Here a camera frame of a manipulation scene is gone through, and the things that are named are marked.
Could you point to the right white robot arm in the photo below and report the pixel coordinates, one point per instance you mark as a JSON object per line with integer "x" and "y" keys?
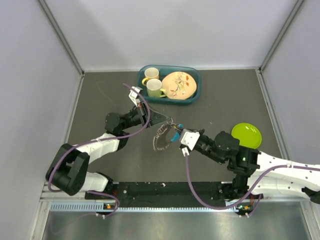
{"x": 255, "y": 171}

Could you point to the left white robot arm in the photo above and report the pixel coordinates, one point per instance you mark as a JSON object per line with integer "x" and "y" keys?
{"x": 68, "y": 171}

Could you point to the floral peach plate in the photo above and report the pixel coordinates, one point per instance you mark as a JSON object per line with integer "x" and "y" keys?
{"x": 179, "y": 85}

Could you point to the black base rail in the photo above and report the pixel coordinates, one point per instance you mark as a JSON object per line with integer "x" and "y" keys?
{"x": 172, "y": 196}

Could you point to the front yellow-green mug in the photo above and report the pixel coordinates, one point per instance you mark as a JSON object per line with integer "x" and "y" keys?
{"x": 154, "y": 89}

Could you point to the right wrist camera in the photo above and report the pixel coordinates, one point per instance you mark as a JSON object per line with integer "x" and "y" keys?
{"x": 188, "y": 139}

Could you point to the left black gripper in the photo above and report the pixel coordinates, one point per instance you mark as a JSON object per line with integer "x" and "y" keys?
{"x": 156, "y": 117}

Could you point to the rear yellow mug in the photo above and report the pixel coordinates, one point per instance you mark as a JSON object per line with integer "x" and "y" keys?
{"x": 150, "y": 73}

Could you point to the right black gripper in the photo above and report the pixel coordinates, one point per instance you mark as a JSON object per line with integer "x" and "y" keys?
{"x": 201, "y": 132}

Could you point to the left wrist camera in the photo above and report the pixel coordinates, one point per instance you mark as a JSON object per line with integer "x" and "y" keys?
{"x": 134, "y": 97}

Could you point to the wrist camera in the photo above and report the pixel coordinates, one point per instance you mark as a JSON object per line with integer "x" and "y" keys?
{"x": 188, "y": 139}
{"x": 134, "y": 97}

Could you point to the lime green plate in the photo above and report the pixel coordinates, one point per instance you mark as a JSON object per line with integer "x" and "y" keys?
{"x": 247, "y": 134}

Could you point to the teal plastic tub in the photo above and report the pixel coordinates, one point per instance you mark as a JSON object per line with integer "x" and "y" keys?
{"x": 164, "y": 71}

